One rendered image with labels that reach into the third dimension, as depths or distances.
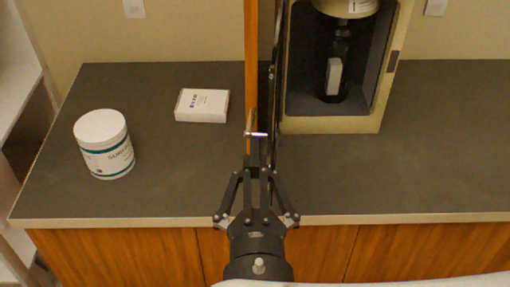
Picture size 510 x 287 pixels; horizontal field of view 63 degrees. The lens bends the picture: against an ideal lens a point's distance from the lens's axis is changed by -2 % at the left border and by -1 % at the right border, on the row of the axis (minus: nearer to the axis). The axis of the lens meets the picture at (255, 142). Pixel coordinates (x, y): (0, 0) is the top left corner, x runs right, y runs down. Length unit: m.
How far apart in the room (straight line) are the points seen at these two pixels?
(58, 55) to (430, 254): 1.46
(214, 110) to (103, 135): 0.36
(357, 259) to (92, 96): 1.01
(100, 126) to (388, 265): 0.95
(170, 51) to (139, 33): 0.13
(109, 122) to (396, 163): 0.79
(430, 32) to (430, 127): 0.43
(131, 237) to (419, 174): 0.82
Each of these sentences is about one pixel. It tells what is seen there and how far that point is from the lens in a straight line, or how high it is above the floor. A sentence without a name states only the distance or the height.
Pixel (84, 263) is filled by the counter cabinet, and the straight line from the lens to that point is 1.41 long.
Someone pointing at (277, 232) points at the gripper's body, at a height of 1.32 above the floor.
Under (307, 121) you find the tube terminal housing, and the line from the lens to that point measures 1.25.
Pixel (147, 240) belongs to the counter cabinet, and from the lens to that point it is 1.25.
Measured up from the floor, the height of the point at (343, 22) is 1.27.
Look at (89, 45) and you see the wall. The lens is 1.69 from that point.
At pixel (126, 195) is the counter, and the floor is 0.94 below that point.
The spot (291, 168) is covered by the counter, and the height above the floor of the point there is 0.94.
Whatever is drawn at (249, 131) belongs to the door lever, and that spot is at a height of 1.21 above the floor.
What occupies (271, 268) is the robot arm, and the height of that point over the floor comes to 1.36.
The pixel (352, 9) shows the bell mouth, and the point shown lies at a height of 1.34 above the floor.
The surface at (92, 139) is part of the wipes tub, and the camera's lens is 1.12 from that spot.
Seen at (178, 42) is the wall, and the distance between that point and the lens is 1.60.
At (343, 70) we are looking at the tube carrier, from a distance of 1.22.
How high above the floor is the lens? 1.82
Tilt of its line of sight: 45 degrees down
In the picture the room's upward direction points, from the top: straight up
